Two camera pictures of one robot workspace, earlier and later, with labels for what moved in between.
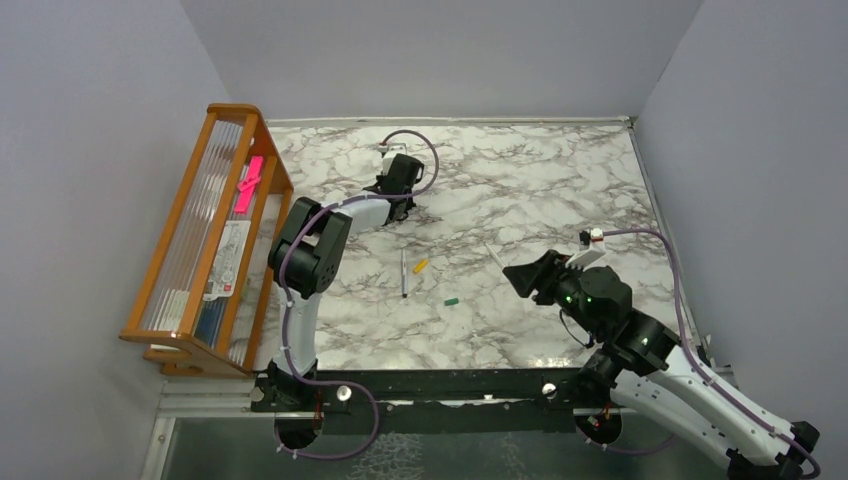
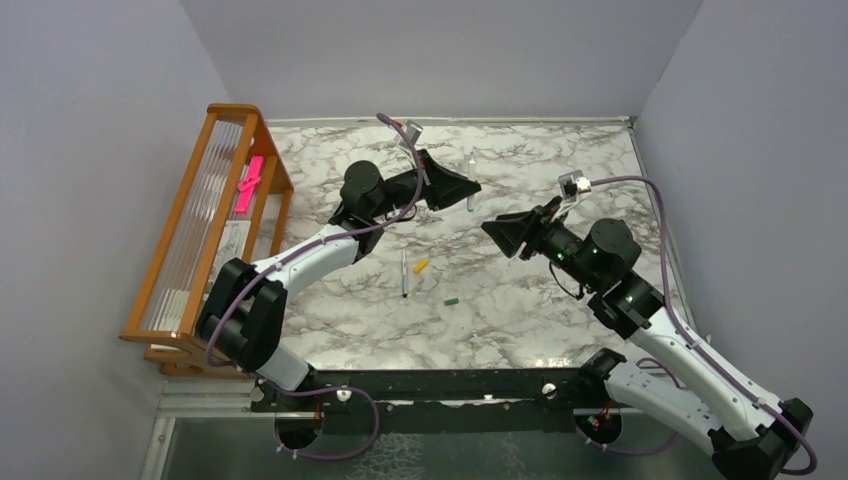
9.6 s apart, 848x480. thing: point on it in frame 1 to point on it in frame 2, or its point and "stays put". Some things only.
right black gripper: (546, 270) to (510, 230)
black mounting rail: (403, 402) stays put
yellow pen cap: (420, 266) stays put
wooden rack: (201, 315) stays put
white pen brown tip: (498, 262) to (472, 177)
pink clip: (246, 188) stays put
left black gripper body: (409, 203) to (429, 191)
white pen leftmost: (404, 275) stays put
